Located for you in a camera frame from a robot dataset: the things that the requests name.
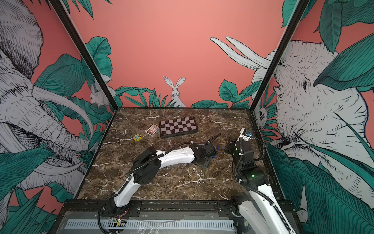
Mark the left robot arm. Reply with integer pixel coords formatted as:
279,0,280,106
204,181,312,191
97,135,220,218

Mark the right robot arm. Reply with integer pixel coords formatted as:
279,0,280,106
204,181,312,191
225,135,303,234

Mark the folded chess board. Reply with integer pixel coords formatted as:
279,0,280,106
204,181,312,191
159,116,199,138

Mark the small card box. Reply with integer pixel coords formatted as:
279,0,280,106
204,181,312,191
146,124,159,136

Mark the yellow small toy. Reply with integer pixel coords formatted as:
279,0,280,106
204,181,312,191
133,134,142,141

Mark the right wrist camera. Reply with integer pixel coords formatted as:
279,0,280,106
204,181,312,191
239,128,254,141

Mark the black mounting rail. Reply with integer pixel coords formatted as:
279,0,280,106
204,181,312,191
59,199,293,218

